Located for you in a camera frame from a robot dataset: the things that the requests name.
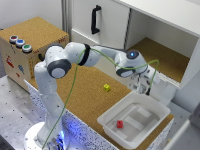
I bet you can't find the green button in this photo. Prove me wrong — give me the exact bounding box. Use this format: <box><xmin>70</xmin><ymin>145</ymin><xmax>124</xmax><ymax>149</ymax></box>
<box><xmin>21</xmin><ymin>43</ymin><xmax>33</xmax><ymax>54</ymax></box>

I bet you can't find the green cable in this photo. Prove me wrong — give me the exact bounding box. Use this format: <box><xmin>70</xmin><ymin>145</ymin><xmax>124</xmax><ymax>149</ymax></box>
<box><xmin>41</xmin><ymin>47</ymin><xmax>161</xmax><ymax>150</ymax></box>

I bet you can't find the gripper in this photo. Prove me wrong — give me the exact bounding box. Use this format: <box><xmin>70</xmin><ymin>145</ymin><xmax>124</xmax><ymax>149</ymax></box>
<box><xmin>129</xmin><ymin>70</ymin><xmax>154</xmax><ymax>96</ymax></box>

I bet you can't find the pink block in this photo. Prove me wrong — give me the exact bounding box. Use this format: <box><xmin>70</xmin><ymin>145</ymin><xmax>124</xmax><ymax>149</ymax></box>
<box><xmin>116</xmin><ymin>120</ymin><xmax>125</xmax><ymax>130</ymax></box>

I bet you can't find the blue button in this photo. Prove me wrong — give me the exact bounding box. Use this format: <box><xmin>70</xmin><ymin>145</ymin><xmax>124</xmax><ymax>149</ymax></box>
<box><xmin>15</xmin><ymin>38</ymin><xmax>26</xmax><ymax>48</ymax></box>

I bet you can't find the red button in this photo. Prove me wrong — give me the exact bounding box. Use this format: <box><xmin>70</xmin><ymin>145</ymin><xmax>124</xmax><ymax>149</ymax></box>
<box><xmin>8</xmin><ymin>34</ymin><xmax>19</xmax><ymax>45</ymax></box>

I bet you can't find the yellow block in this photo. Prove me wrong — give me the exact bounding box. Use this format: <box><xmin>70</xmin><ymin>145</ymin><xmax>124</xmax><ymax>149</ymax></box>
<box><xmin>102</xmin><ymin>83</ymin><xmax>112</xmax><ymax>93</ymax></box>

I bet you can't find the wooden drawer box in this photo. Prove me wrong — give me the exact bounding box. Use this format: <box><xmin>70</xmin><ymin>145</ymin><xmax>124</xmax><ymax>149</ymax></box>
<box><xmin>0</xmin><ymin>16</ymin><xmax>71</xmax><ymax>92</ymax></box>

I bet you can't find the white sliding door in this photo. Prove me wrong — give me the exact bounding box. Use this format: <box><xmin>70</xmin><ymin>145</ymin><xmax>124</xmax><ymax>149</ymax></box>
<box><xmin>71</xmin><ymin>0</ymin><xmax>131</xmax><ymax>51</ymax></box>

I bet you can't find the white cabinet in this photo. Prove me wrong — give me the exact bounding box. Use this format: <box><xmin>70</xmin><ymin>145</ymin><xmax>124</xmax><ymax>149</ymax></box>
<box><xmin>62</xmin><ymin>0</ymin><xmax>200</xmax><ymax>106</ymax></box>

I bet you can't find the black drawer handle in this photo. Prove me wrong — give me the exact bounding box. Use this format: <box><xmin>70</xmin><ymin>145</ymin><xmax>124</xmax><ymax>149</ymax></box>
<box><xmin>37</xmin><ymin>52</ymin><xmax>47</xmax><ymax>63</ymax></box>

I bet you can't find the white plastic box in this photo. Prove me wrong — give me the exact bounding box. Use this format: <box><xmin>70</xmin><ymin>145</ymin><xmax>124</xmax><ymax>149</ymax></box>
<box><xmin>96</xmin><ymin>90</ymin><xmax>172</xmax><ymax>150</ymax></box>

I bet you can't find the black door handle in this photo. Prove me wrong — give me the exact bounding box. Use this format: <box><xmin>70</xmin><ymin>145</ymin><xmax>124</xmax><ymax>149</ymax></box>
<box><xmin>90</xmin><ymin>4</ymin><xmax>103</xmax><ymax>36</ymax></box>

